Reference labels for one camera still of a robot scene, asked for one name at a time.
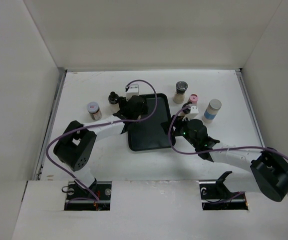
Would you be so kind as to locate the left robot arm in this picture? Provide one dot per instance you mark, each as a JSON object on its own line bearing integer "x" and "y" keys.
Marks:
{"x": 74, "y": 150}

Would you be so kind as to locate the blue label silver cap jar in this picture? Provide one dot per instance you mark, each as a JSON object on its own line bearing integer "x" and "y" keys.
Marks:
{"x": 211, "y": 111}

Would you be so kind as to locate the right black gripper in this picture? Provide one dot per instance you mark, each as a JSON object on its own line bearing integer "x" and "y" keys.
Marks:
{"x": 165, "y": 126}

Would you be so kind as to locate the black cap pepper grinder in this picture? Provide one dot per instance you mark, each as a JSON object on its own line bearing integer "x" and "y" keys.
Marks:
{"x": 179, "y": 95}

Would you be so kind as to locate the pink cap seasoning shaker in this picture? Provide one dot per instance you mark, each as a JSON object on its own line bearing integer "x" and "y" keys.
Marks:
{"x": 193, "y": 99}

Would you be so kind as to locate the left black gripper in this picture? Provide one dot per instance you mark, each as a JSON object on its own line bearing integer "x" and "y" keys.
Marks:
{"x": 123, "y": 103}

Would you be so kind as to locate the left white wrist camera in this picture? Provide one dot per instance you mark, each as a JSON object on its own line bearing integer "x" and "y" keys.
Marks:
{"x": 132, "y": 90}

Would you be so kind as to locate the white cap dark spice jar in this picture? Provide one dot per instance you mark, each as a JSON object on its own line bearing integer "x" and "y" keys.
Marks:
{"x": 94, "y": 110}

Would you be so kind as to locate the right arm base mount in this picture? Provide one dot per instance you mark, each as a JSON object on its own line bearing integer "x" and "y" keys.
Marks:
{"x": 215, "y": 196}

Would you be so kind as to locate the small dark cap bottle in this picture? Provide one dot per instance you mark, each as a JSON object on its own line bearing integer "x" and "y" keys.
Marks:
{"x": 186, "y": 108}

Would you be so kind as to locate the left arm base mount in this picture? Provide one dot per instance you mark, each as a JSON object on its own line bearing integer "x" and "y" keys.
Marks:
{"x": 80, "y": 199}

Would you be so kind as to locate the black rectangular tray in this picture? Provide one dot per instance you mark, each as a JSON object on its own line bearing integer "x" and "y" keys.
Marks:
{"x": 149, "y": 134}

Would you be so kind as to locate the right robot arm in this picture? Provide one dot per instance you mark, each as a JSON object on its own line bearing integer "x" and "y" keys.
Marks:
{"x": 266, "y": 168}

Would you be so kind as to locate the black top grinder bottle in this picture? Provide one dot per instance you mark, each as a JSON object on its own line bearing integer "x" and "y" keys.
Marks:
{"x": 113, "y": 99}

